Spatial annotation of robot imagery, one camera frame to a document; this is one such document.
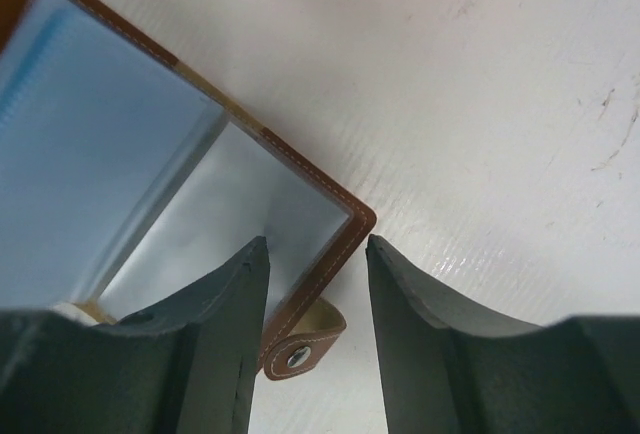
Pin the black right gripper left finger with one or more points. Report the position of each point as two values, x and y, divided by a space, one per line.
186 364

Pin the brown leather card holder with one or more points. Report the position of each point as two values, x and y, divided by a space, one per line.
126 176

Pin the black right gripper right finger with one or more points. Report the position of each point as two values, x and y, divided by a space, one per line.
451 365

